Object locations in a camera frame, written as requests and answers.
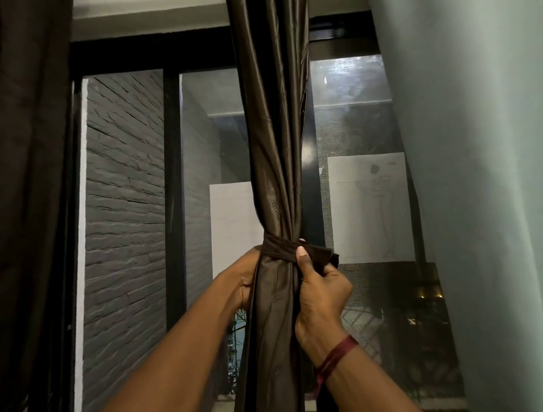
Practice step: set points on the plain white paper sheet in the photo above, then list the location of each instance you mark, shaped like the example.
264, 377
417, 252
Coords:
231, 225

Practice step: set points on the person's left forearm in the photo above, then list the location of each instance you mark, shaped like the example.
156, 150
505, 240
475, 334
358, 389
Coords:
178, 361

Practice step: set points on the pale green curtain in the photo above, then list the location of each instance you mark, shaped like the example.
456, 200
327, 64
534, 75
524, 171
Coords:
488, 170

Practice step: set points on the person's left hand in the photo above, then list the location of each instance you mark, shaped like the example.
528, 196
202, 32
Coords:
239, 280

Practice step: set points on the person's right hand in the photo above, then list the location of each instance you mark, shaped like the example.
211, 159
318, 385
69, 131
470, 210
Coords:
322, 305

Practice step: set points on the brown satin curtain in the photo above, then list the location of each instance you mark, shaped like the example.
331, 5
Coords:
271, 127
34, 170

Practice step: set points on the white paper sheet with drawing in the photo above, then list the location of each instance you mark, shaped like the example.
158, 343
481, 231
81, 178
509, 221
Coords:
360, 220

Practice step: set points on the black window frame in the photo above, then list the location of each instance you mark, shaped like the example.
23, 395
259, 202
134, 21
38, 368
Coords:
174, 191

